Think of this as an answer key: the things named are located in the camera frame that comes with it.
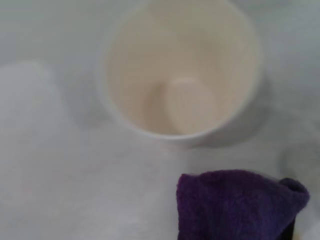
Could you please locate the purple rag with black trim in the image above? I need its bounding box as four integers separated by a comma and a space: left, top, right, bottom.
176, 169, 311, 240

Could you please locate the white paper cup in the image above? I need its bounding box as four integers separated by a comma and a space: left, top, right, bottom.
96, 0, 266, 149

